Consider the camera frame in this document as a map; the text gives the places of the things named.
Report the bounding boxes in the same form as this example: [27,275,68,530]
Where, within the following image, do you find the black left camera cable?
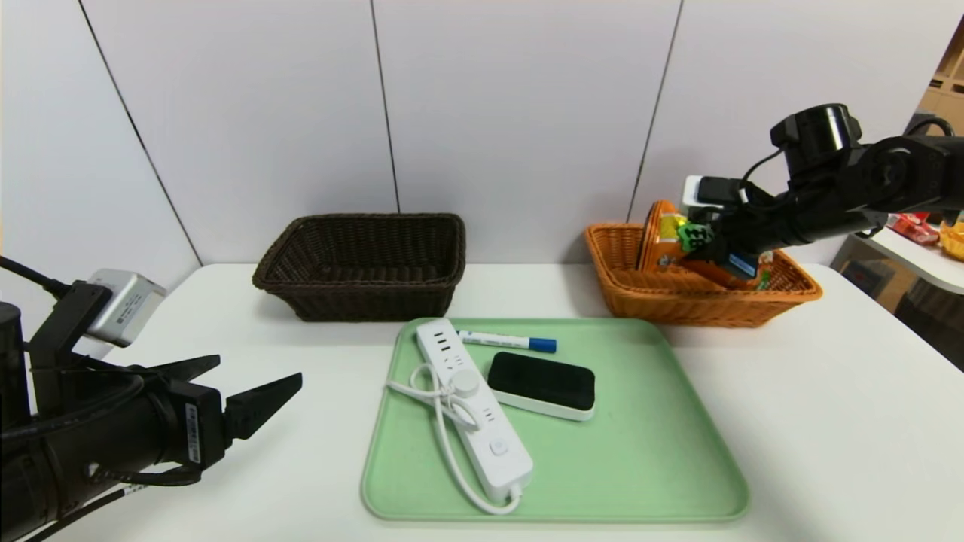
[0,256,72,296]

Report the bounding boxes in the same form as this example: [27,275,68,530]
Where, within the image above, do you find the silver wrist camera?
[682,175,750,223]
[87,269,167,348]

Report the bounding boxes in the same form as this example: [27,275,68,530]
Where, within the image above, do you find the black and white board eraser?
[487,351,597,422]

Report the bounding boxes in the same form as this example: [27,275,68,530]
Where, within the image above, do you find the orange wicker basket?
[584,223,823,328]

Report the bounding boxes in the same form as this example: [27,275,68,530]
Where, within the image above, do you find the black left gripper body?
[38,375,227,519]

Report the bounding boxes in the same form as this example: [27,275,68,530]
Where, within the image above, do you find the orange snack bag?
[639,199,776,292]

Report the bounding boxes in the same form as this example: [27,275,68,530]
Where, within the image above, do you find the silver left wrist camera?
[87,269,167,348]

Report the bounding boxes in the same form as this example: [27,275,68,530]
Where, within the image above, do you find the box under side table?
[838,258,888,300]

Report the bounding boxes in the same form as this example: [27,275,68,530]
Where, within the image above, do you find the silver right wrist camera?
[682,175,750,223]

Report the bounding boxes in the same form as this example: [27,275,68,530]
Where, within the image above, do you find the light green plastic tray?
[361,317,750,522]

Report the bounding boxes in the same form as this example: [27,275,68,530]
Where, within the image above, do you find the black left camera bracket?
[29,282,114,407]

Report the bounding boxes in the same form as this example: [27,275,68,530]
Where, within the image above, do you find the white power strip with cord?
[387,318,534,515]

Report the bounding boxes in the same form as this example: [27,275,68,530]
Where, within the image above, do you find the red snack packet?
[889,213,941,246]

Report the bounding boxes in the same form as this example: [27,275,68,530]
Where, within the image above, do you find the white marker with blue cap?
[458,330,558,355]

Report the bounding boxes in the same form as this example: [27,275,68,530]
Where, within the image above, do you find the wooden shelf unit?
[915,23,964,138]

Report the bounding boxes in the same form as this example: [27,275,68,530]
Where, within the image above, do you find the white side table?
[855,226,964,296]

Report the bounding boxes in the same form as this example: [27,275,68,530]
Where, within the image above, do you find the dark brown wicker basket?
[253,214,467,323]

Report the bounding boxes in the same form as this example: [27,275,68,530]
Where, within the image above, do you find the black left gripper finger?
[145,353,221,383]
[224,372,303,440]

